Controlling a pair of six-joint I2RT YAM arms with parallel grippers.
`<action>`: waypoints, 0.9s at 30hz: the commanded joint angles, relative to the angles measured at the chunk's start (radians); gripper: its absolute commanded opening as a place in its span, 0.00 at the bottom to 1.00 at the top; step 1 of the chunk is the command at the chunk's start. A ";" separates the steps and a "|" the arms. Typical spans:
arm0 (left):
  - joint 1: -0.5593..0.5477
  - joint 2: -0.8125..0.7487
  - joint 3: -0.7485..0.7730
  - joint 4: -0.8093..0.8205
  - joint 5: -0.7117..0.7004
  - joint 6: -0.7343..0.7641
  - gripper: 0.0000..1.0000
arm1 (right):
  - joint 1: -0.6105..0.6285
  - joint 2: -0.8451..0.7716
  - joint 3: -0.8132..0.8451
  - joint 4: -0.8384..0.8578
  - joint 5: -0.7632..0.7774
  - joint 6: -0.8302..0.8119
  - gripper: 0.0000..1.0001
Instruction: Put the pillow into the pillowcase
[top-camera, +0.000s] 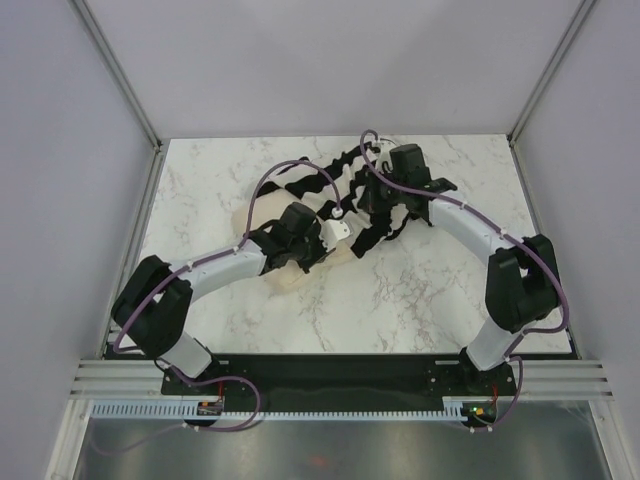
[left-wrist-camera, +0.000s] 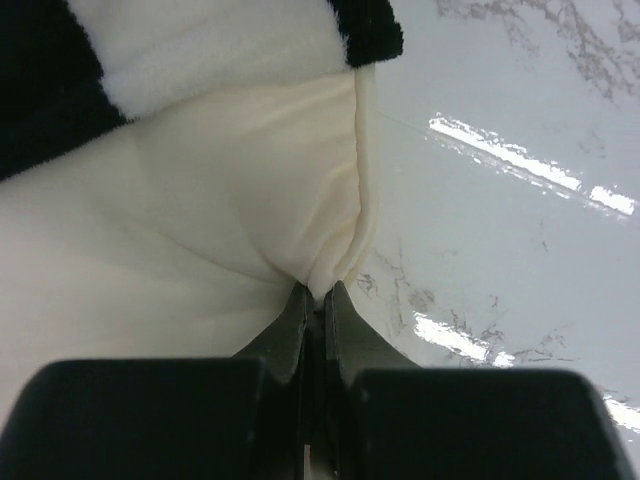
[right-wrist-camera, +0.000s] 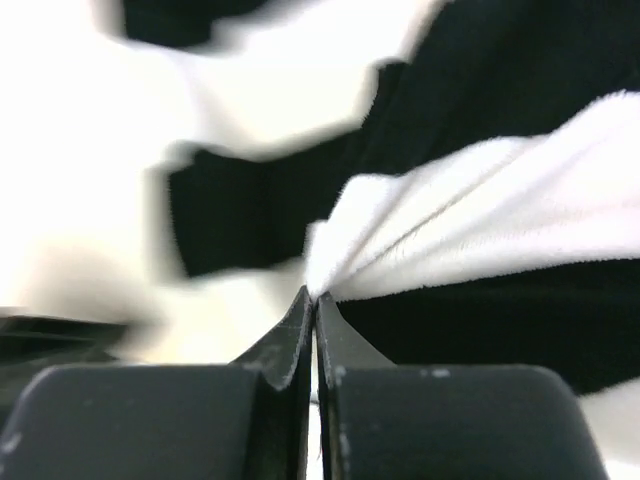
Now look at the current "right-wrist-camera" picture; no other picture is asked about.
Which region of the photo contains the black white striped pillowcase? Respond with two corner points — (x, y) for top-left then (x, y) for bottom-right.
(1, 1), (639, 479)

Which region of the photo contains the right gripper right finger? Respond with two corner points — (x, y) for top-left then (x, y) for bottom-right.
(315, 295), (607, 480)

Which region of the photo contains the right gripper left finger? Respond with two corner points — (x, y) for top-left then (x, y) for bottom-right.
(1, 290), (313, 480)

